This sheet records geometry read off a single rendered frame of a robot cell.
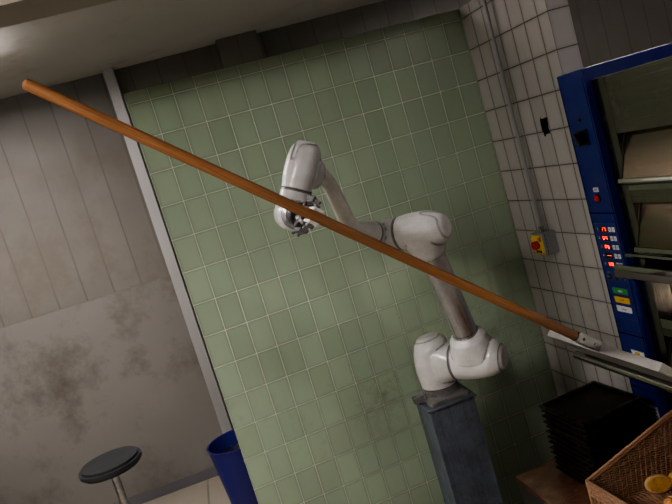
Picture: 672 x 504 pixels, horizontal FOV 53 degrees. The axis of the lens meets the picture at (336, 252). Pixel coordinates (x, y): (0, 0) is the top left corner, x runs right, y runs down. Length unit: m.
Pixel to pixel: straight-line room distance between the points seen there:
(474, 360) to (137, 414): 3.27
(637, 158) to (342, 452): 1.84
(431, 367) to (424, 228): 0.65
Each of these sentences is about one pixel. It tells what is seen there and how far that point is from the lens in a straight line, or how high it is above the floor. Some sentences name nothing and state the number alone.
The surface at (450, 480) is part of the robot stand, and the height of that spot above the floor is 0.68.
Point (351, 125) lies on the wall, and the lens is 3.16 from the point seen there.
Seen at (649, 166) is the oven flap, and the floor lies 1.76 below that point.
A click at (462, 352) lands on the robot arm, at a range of 2.73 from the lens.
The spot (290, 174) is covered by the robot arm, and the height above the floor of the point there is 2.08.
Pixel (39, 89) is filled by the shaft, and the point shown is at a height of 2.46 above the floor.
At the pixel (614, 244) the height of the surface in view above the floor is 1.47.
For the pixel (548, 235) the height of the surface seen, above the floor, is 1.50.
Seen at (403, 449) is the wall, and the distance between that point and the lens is 3.42.
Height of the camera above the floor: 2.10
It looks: 8 degrees down
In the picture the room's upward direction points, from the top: 16 degrees counter-clockwise
